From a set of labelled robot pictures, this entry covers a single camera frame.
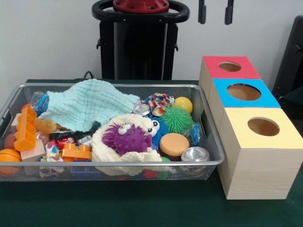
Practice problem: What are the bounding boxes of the shallow wire mesh bin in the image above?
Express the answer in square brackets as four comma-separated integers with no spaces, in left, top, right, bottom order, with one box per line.
[0,83,225,182]

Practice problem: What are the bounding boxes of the blue spiky toy with eyes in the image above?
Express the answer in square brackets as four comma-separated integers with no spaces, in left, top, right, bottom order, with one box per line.
[145,117,169,147]

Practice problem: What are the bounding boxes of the black upright panel on stand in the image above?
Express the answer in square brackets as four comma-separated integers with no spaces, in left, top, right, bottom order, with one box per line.
[272,15,303,100]

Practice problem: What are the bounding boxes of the colourful patterned fabric scrunchie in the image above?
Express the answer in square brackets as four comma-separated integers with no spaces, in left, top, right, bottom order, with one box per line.
[144,93,175,117]

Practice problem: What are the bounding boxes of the yellow ball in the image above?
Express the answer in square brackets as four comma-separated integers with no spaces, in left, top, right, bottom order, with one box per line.
[174,96,194,114]

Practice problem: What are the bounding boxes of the green spiky rubber ball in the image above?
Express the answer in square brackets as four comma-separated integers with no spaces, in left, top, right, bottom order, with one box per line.
[160,106,194,133]

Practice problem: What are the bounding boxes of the dark green table cloth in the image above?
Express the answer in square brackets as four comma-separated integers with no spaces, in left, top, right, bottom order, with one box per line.
[0,79,303,227]

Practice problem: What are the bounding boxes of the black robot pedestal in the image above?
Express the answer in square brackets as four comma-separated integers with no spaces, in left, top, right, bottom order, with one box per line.
[91,0,190,80]

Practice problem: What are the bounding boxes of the mint green waffle cloth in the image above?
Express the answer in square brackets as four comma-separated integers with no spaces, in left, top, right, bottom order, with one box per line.
[38,79,140,132]

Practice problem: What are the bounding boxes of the wooden box with three holes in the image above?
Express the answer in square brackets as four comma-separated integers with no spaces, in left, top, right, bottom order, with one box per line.
[198,55,303,201]

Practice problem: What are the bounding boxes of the cream knitted cloth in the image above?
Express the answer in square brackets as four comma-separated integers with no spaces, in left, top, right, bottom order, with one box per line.
[91,113,164,177]

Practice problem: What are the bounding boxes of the silver metal can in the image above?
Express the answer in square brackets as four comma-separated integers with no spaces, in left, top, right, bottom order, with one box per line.
[181,146,211,163]

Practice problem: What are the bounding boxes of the long orange building block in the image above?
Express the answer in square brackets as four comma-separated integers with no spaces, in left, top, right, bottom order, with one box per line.
[13,105,38,152]

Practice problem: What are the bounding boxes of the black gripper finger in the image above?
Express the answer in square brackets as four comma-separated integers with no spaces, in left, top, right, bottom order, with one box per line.
[224,0,235,26]
[198,0,206,25]

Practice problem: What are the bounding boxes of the purple spiky monster toy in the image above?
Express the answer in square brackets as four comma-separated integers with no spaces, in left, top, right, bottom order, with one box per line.
[102,122,153,157]

